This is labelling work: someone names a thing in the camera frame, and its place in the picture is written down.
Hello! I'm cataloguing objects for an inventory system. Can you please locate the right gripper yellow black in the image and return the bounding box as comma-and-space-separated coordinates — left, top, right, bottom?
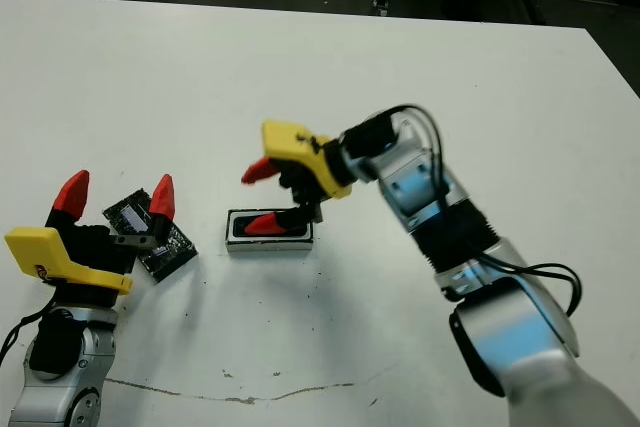
241, 120, 354, 237

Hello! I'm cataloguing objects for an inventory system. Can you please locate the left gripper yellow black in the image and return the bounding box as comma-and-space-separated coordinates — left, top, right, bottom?
4, 170, 176, 309

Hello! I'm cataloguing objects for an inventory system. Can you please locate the shiny black box lid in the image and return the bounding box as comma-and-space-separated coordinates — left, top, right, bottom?
103, 188, 198, 284

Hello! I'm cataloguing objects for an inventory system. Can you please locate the white lined box base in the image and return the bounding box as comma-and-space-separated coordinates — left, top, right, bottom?
225, 208, 315, 254

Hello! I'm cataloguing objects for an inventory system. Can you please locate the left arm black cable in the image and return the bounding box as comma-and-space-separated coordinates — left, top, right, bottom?
0, 306, 69, 366

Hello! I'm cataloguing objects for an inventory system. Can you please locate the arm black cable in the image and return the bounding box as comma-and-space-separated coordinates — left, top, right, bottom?
389, 104, 584, 318
0, 306, 69, 366

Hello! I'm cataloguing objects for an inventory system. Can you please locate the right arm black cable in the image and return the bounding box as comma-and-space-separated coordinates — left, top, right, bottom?
389, 104, 584, 318

